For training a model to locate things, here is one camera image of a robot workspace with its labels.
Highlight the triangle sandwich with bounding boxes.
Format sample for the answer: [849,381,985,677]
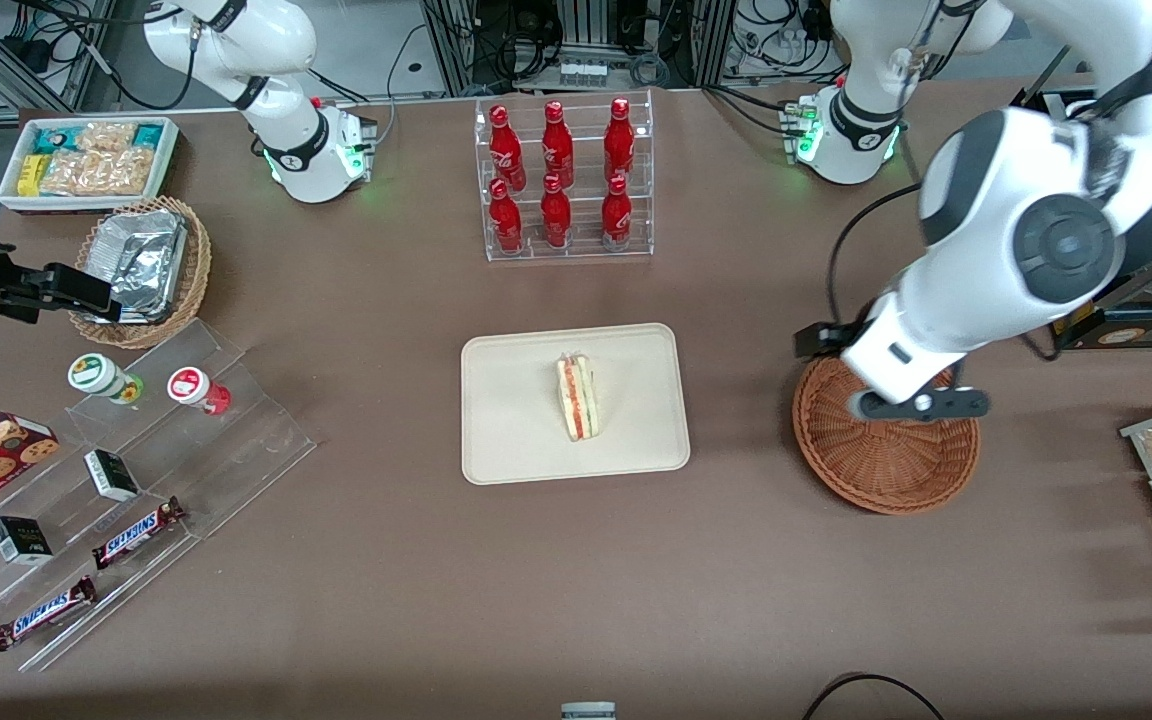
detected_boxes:
[555,352,601,442]

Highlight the brown wicker basket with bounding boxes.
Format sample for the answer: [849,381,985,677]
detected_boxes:
[792,355,982,516]

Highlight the light wicker basket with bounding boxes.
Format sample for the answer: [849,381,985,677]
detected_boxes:
[68,196,213,350]

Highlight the cream plastic tray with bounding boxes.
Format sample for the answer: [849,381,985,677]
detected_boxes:
[460,322,692,486]

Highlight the aluminium foil container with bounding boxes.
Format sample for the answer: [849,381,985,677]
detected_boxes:
[84,208,189,325]

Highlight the green lid jar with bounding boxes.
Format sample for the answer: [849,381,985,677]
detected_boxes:
[67,352,146,406]

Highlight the white snack bin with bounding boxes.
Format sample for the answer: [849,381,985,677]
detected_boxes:
[0,116,181,216]

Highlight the clear cracker bag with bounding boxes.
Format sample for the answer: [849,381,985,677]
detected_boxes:
[76,120,137,153]
[41,148,152,197]

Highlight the red lid jar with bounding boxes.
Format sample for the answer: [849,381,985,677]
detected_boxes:
[166,366,233,417]

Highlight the small black carton box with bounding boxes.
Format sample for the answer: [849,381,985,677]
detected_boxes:
[83,448,141,503]
[0,515,55,567]

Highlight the clear acrylic stepped shelf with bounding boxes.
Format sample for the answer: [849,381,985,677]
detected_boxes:
[0,318,319,673]

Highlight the snickers chocolate bar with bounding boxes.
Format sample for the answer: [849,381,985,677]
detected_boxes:
[0,574,98,653]
[90,496,186,571]

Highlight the red cola bottle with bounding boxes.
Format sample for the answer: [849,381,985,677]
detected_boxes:
[540,174,573,249]
[488,104,527,193]
[601,175,633,249]
[603,97,636,186]
[541,100,575,189]
[488,178,525,255]

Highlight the clear acrylic bottle rack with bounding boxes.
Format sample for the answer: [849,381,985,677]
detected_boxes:
[474,90,655,263]

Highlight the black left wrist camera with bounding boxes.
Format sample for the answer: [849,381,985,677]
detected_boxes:
[794,322,869,359]

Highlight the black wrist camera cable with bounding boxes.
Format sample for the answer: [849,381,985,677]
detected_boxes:
[824,183,927,331]

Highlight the black table cable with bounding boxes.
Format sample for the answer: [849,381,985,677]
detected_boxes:
[801,673,945,720]

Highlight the aluminium frame rack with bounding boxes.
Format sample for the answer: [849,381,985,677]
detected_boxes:
[421,0,737,96]

